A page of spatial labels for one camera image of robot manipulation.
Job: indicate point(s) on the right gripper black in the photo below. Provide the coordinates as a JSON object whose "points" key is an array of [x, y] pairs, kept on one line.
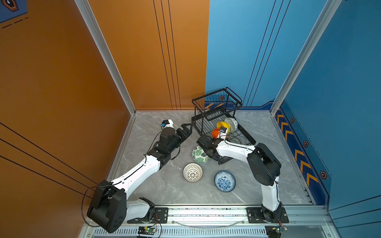
{"points": [[214, 140]]}

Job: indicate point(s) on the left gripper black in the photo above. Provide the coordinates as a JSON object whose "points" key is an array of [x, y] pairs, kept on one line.
{"points": [[182, 136]]}

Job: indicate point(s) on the orange bowl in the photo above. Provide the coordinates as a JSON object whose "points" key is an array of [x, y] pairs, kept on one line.
{"points": [[216, 133]]}

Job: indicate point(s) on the green leaf pattern bowl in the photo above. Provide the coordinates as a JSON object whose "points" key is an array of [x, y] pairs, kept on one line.
{"points": [[200, 156]]}

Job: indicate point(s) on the yellow bowl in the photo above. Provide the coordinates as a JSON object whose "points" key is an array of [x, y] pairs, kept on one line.
{"points": [[225, 125]]}

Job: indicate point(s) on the black wire dish rack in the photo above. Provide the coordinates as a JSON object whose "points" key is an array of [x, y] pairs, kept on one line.
{"points": [[217, 109]]}

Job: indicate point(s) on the green geometric pattern bowl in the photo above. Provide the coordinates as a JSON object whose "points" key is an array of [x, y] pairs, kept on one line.
{"points": [[232, 123]]}

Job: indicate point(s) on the white lattice pattern bowl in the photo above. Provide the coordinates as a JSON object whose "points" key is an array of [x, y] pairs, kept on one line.
{"points": [[192, 172]]}

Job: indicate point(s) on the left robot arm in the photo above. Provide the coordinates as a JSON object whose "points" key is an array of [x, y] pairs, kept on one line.
{"points": [[110, 206]]}

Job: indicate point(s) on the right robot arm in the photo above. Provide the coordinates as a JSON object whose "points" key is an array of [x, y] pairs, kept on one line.
{"points": [[265, 168]]}

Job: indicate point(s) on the blue floral pattern bowl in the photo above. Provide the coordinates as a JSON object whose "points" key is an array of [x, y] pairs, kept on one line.
{"points": [[225, 181]]}

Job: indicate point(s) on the left green circuit board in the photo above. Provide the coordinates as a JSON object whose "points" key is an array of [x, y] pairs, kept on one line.
{"points": [[146, 232]]}

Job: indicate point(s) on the green circuit board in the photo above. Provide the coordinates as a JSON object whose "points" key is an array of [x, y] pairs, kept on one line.
{"points": [[275, 231], [146, 232]]}

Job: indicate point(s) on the right green circuit board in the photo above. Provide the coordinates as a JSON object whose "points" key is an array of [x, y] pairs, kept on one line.
{"points": [[275, 231]]}

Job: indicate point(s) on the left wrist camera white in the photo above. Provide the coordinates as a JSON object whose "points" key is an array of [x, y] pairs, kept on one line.
{"points": [[167, 124]]}

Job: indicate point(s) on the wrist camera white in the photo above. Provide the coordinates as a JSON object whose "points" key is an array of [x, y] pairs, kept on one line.
{"points": [[167, 124], [223, 133]]}

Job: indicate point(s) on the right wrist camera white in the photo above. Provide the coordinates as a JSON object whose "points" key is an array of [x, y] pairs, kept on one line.
{"points": [[223, 133]]}

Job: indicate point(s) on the aluminium front rail frame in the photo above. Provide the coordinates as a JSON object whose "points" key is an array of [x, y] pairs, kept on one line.
{"points": [[225, 221]]}

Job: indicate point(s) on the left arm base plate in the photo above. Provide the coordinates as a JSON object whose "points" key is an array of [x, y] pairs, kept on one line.
{"points": [[160, 214]]}

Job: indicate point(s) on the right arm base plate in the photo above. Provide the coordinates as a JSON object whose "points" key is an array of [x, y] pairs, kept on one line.
{"points": [[263, 215]]}

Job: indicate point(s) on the left aluminium corner post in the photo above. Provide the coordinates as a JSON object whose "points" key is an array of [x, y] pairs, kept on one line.
{"points": [[99, 39]]}

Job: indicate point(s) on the aluminium corner post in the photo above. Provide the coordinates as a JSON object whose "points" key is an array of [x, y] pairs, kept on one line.
{"points": [[99, 39], [313, 38]]}

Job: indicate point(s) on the right aluminium corner post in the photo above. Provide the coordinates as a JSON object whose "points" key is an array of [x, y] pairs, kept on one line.
{"points": [[313, 38]]}

